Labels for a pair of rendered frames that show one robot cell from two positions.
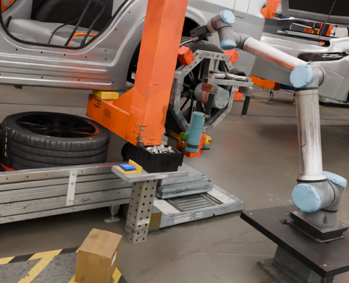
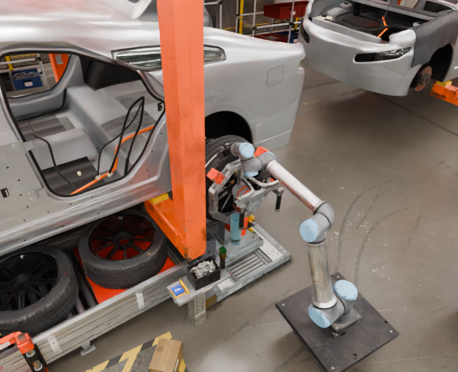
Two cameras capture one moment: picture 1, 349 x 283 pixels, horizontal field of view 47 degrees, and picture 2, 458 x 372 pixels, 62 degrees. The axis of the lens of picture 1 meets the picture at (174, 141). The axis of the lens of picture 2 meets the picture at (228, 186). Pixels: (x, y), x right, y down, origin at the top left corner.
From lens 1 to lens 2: 1.47 m
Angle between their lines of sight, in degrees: 22
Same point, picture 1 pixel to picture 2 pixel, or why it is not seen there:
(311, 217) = not seen: hidden behind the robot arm
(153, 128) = (196, 246)
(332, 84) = (391, 83)
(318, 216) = not seen: hidden behind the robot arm
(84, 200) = (153, 300)
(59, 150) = (125, 273)
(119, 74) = (164, 181)
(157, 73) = (189, 214)
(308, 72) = (313, 233)
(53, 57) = (102, 195)
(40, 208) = (119, 319)
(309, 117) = (318, 263)
